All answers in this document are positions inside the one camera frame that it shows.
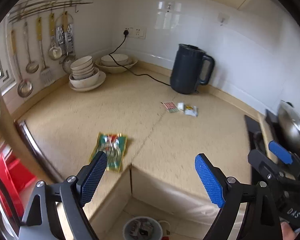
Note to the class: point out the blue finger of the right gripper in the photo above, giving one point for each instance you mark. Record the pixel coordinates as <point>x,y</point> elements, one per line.
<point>279,151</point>

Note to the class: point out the wide white bowls by wall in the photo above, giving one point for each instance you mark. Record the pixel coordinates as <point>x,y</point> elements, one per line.
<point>115,63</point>

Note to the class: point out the wooden cutting board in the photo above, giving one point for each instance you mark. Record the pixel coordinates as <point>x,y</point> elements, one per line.
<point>10,134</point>

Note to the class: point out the blue plastic trash bucket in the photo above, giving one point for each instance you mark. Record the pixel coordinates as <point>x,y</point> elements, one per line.
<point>142,228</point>

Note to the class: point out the hanging slotted spatula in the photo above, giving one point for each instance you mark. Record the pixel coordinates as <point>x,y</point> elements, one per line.
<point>46,74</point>

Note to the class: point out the white yellow sauce sachet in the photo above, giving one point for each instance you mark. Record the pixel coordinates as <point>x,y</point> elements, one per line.
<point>191,110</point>

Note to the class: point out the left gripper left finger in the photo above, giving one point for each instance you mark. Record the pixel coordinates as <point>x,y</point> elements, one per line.
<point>40,219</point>

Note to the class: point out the black electric kettle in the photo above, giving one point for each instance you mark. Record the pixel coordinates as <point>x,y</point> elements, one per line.
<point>192,67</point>

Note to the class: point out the small white creamer cup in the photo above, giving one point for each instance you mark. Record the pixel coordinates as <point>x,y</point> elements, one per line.
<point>181,106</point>

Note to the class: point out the person right hand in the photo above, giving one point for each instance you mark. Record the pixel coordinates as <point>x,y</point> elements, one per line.
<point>287,232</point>

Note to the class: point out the stack of white bowls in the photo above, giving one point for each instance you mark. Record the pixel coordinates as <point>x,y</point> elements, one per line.
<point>84,75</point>

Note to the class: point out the red checkered sauce sachet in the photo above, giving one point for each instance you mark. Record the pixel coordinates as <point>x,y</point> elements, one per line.
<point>170,107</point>

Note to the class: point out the red plastic basket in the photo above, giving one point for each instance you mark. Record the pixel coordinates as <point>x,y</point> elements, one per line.
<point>16,178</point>

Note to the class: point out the steel wok with lid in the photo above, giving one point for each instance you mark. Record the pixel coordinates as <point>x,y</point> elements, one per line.
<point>289,121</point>

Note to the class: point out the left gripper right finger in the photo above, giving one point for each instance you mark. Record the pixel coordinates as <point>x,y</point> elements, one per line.
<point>260,221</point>

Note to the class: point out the wall utensil rack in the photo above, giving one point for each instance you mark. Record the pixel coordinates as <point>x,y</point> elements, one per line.
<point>27,8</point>

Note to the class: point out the green gold seaweed packet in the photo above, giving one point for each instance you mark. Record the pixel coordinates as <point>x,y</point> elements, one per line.
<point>114,146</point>

